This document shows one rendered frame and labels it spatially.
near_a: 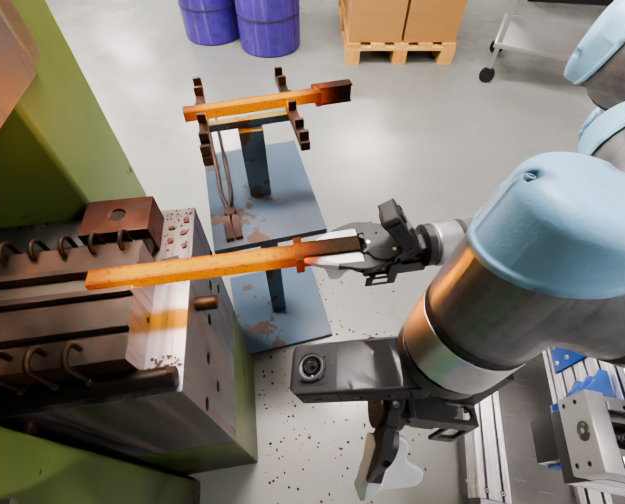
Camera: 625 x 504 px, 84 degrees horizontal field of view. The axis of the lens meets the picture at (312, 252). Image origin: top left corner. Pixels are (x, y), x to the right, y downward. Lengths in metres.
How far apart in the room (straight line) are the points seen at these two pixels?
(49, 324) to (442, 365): 0.53
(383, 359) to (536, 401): 1.20
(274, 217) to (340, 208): 1.08
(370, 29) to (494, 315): 3.23
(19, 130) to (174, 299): 0.36
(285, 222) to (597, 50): 0.69
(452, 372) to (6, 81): 0.44
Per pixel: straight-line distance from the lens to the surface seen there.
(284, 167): 1.12
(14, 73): 0.46
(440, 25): 3.49
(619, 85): 0.63
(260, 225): 0.96
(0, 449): 0.62
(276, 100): 0.89
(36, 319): 0.65
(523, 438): 1.42
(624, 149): 0.34
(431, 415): 0.34
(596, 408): 0.86
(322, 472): 1.45
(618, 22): 0.63
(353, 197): 2.08
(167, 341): 0.62
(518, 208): 0.18
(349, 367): 0.31
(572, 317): 0.21
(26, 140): 0.76
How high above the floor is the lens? 1.45
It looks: 53 degrees down
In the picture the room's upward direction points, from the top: straight up
